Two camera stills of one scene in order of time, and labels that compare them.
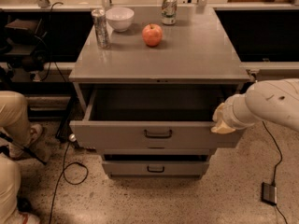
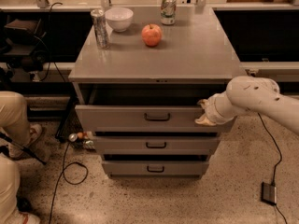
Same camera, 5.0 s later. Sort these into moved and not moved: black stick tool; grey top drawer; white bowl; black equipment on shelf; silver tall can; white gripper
Moved: white gripper; grey top drawer
Not moved: white bowl; silver tall can; black equipment on shelf; black stick tool
